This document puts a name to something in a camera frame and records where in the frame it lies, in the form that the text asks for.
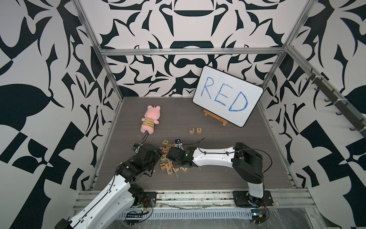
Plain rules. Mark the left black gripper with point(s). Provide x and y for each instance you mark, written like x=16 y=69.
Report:
x=157 y=154

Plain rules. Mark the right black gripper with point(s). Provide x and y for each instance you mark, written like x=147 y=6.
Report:
x=174 y=165

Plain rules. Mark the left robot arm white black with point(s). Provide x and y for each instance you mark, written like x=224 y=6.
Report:
x=121 y=193

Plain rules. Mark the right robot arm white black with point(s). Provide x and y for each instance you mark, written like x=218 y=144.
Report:
x=243 y=159

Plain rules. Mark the wooden block green P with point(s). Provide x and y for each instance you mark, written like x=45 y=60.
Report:
x=163 y=158

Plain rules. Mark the wooden block green V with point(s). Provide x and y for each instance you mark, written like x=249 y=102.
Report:
x=165 y=142

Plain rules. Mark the pink plush pig toy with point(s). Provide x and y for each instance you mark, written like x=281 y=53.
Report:
x=151 y=118

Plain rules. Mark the small wooden easel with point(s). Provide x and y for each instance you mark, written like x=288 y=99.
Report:
x=208 y=113

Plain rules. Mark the whiteboard with RED text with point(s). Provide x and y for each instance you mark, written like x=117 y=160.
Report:
x=226 y=96

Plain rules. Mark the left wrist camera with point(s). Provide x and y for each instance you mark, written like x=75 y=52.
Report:
x=136 y=148

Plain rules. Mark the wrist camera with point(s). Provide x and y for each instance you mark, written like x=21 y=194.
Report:
x=136 y=148
x=178 y=144

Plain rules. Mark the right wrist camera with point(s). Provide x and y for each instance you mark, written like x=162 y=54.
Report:
x=178 y=144

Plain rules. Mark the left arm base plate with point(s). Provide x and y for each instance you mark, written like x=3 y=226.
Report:
x=147 y=199

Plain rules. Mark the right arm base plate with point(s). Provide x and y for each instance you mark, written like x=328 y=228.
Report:
x=244 y=200

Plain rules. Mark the aluminium front rail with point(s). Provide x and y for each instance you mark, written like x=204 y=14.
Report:
x=186 y=199

